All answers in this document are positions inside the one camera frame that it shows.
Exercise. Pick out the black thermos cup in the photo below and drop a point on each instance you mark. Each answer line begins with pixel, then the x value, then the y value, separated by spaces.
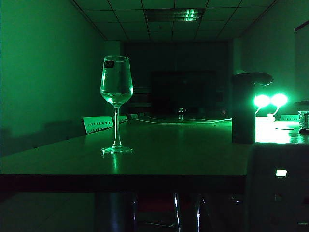
pixel 243 111

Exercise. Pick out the small distant drinking glass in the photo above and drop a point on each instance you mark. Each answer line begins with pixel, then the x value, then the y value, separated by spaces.
pixel 181 113

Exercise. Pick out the clear stemmed wine glass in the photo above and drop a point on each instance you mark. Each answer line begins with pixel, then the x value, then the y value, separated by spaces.
pixel 116 82

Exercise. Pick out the small white slotted chair back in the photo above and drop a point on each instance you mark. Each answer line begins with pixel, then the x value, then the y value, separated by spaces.
pixel 122 119

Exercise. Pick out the large white slotted chair back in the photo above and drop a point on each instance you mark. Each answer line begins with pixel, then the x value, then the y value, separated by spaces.
pixel 97 124

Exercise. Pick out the chrome chair leg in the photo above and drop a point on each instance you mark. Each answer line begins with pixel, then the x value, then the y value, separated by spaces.
pixel 177 212
pixel 199 212

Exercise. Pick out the ceiling light panel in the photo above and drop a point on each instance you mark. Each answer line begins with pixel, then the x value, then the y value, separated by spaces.
pixel 175 14

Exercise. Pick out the dark table leg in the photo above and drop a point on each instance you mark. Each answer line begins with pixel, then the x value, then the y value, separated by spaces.
pixel 116 212

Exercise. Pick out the round glowing USB lamp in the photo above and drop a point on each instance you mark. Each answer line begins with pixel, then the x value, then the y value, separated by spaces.
pixel 279 99
pixel 262 100

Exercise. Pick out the white power strip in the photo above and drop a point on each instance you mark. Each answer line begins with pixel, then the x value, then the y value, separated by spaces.
pixel 265 118

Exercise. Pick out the flat black round coaster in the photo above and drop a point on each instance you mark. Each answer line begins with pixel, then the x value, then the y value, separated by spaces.
pixel 285 128

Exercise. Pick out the dark box with indicator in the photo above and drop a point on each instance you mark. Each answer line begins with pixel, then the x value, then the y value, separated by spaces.
pixel 265 188

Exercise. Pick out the clear glass jar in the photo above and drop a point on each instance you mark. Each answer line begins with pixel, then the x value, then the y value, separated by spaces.
pixel 304 119

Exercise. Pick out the framed wall board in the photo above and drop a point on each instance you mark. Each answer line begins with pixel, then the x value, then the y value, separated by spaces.
pixel 303 60

